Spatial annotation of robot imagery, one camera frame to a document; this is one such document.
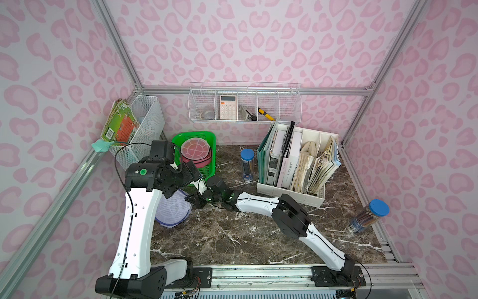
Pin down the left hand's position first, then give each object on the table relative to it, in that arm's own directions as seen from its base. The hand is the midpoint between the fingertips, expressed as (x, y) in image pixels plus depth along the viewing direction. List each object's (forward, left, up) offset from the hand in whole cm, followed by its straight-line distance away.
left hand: (188, 175), depth 69 cm
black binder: (+10, -37, 0) cm, 38 cm away
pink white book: (+12, -41, -9) cm, 44 cm away
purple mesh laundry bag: (-4, +11, -21) cm, 24 cm away
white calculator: (+42, -12, 0) cm, 43 cm away
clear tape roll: (+39, -2, -3) cm, 39 cm away
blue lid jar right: (-8, -73, -12) cm, 74 cm away
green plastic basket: (+23, 0, -30) cm, 38 cm away
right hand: (-1, +6, -19) cm, 20 cm away
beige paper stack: (+25, -53, -16) cm, 61 cm away
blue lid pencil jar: (+18, -22, -11) cm, 30 cm away
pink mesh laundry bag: (+37, +8, -27) cm, 47 cm away
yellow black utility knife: (+41, -32, -4) cm, 52 cm away
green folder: (+11, -28, -1) cm, 30 cm away
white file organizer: (+9, -55, -5) cm, 56 cm away
